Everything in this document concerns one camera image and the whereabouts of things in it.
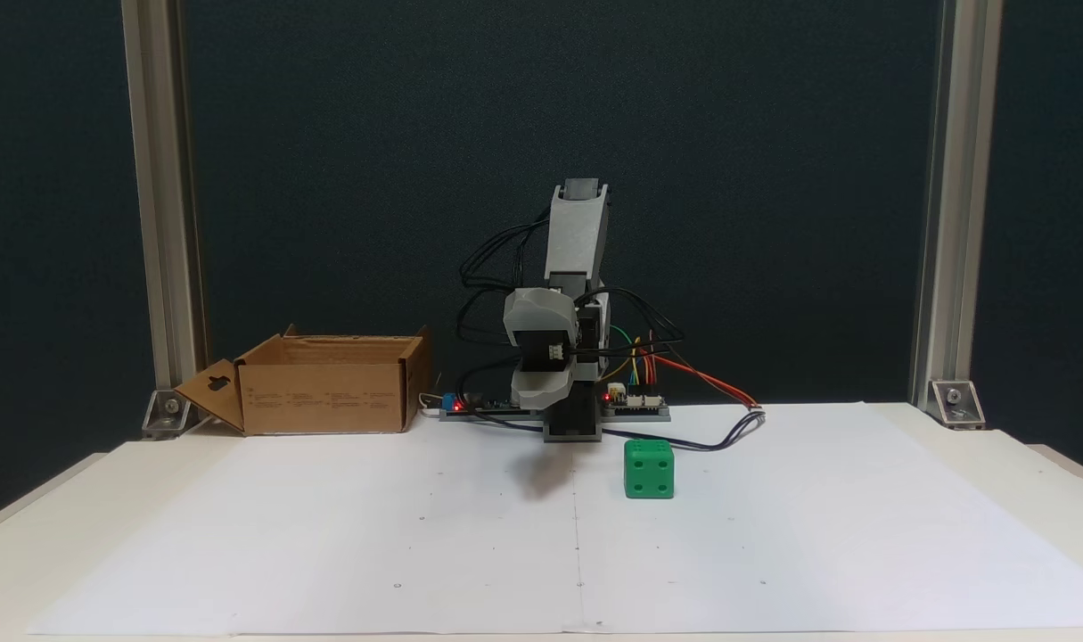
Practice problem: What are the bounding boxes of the black table cable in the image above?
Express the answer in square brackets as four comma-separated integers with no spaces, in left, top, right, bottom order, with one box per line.
[456,406,767,452]

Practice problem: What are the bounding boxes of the green dice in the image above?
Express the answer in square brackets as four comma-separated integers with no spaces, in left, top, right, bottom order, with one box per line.
[624,439,676,499]

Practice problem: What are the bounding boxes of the brown cardboard box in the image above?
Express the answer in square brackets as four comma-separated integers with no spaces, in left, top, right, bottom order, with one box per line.
[174,325,433,438]

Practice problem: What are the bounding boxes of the aluminium frame post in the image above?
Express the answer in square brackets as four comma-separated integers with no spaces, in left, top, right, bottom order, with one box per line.
[908,0,1005,407]
[120,0,208,393]

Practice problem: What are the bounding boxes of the circuit board with coloured wires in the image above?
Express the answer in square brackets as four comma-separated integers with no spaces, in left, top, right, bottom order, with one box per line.
[602,382,671,422]

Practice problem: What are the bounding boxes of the green and yellow jumper wires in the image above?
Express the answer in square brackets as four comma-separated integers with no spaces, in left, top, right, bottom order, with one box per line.
[605,325,662,393]

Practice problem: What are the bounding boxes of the blue circuit board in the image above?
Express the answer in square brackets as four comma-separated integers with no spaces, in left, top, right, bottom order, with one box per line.
[440,391,542,422]

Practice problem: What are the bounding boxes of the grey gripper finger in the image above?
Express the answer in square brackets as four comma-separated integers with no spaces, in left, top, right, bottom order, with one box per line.
[503,287,579,349]
[511,371,574,411]

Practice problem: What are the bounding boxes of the red and orange wires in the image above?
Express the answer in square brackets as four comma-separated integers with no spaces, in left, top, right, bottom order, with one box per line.
[644,332,761,411]

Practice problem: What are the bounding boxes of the metal corner bracket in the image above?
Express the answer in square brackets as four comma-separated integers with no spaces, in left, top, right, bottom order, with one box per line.
[929,381,986,429]
[142,388,193,440]

